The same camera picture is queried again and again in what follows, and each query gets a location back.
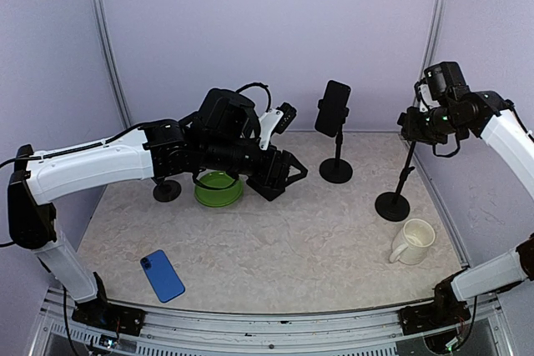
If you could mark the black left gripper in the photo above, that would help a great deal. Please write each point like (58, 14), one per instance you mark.
(281, 161)

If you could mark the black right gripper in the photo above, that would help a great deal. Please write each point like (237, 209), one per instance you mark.
(413, 130)

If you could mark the black folding phone stand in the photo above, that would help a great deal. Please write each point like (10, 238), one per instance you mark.
(267, 192)

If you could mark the black round-base clamp stand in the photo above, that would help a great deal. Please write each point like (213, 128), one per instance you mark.
(334, 170)

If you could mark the black phone teal case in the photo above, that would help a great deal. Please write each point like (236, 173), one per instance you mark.
(332, 108)

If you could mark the black tall round-base stand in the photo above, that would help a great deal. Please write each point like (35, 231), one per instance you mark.
(393, 206)

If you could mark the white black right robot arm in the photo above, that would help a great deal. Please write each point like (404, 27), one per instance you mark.
(447, 107)

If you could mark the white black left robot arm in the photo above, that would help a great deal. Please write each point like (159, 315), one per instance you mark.
(224, 134)

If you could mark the blue phone face down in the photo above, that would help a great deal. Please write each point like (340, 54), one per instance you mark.
(162, 276)

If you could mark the green plate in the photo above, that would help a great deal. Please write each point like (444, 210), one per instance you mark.
(217, 189)

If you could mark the cream ceramic mug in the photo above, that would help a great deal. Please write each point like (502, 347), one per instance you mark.
(411, 244)

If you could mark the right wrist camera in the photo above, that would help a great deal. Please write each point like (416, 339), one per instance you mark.
(423, 96)

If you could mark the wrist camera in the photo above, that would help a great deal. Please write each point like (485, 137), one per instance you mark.
(423, 96)
(275, 120)

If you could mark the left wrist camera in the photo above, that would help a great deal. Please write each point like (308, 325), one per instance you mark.
(275, 120)

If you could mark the right aluminium frame post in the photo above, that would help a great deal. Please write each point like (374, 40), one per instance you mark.
(432, 41)

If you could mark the aluminium frame post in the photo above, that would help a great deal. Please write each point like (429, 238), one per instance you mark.
(432, 41)
(110, 63)

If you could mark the front aluminium rail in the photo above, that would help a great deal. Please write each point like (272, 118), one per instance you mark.
(167, 331)

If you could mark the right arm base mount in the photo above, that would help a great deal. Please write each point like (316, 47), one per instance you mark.
(444, 310)

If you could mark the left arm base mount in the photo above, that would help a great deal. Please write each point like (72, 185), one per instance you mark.
(100, 313)

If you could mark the left aluminium frame post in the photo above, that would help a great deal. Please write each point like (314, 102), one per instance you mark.
(110, 63)

